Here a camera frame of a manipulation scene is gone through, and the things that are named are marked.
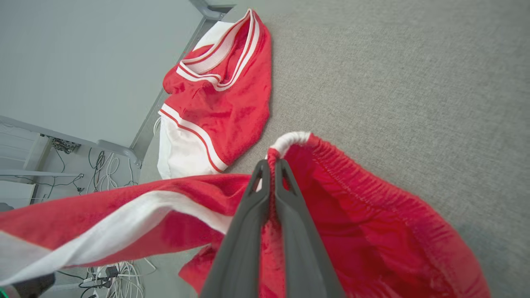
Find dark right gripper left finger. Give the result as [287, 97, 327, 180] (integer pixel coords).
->
[200, 159, 272, 298]

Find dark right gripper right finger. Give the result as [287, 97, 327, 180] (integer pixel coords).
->
[274, 159, 346, 298]

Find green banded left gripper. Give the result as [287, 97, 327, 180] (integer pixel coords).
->
[0, 272, 56, 298]

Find red shorts with white stripes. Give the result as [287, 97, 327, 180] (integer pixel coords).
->
[0, 132, 492, 298]

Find red white basketball jersey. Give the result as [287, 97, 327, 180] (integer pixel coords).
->
[157, 8, 273, 179]

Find grey fabric sofa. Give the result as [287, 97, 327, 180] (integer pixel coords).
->
[139, 0, 530, 298]

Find white cable bundle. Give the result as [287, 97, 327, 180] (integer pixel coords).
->
[81, 259, 158, 298]
[85, 151, 141, 195]

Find white furniture frame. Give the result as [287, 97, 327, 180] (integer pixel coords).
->
[0, 123, 83, 207]

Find black cable tangle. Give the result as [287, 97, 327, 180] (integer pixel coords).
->
[41, 147, 139, 200]

